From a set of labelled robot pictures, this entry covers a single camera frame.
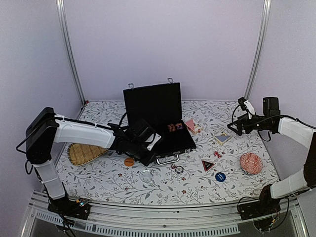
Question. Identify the clear plastic round lid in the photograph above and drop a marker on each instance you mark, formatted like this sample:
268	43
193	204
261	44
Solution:
146	176

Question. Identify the right aluminium frame post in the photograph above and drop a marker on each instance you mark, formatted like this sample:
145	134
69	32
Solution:
259	47

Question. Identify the blue playing card deck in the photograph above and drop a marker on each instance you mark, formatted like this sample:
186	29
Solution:
222	137

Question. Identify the left aluminium frame post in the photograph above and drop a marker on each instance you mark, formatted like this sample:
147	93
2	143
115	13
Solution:
68	47

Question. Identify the orange round dealer button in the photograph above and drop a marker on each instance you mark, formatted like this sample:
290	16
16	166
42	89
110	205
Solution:
129	162

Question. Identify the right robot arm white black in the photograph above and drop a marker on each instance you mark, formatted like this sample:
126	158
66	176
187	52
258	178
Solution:
274	122

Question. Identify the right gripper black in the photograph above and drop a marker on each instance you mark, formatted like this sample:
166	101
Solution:
239	122

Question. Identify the woven bamboo tray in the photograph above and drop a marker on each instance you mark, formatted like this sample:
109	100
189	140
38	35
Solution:
81	154

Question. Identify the black triangular all-in button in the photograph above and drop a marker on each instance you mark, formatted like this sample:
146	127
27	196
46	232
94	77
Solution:
207	165

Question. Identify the blue round dealer button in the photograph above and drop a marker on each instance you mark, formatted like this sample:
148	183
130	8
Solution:
220	177

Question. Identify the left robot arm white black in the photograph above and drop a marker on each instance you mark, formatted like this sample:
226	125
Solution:
49	128

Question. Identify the red patterned bowl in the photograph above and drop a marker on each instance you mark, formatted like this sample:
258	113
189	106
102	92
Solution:
251	163

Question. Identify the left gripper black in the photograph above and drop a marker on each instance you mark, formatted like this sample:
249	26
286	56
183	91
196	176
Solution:
148	160

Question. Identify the front aluminium rail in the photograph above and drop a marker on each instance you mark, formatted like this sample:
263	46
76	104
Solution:
126	220

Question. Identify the red dice pair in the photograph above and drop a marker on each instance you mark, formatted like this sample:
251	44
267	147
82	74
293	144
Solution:
218	155

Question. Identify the floral table cloth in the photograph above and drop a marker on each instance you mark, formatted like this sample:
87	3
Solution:
108	179

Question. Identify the black poker set case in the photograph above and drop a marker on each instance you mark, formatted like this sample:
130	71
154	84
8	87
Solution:
160	105

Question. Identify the red playing card deck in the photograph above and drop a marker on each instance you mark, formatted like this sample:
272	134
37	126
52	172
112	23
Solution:
193	127

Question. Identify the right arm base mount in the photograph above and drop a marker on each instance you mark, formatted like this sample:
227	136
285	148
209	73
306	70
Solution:
260	208

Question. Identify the aluminium frame post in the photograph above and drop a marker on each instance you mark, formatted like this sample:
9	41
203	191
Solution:
68	47
259	47

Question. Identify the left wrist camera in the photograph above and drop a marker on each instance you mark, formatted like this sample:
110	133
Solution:
152	140

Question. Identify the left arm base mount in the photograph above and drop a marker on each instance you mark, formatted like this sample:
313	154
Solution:
79	208

